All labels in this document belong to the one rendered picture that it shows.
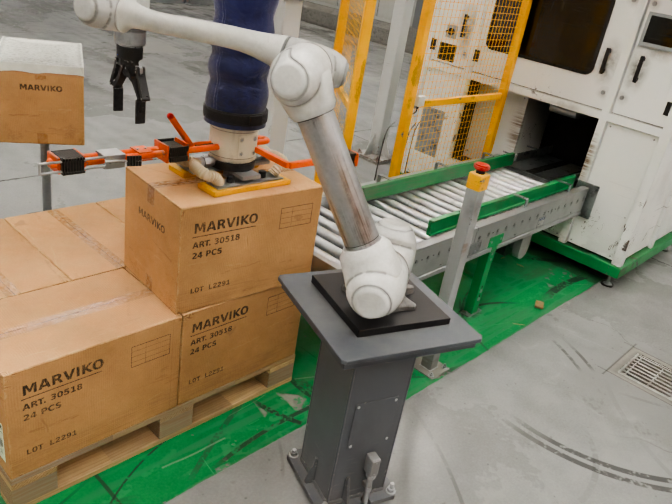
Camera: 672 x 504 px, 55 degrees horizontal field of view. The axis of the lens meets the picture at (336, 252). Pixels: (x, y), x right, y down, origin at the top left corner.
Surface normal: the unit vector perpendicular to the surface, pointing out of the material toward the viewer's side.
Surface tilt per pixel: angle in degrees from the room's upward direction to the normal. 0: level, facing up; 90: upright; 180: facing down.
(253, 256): 90
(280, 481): 0
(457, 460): 0
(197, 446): 0
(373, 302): 95
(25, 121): 90
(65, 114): 90
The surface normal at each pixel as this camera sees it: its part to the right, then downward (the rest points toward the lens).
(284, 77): -0.25, 0.30
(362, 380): 0.44, 0.46
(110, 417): 0.71, 0.40
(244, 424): 0.15, -0.89
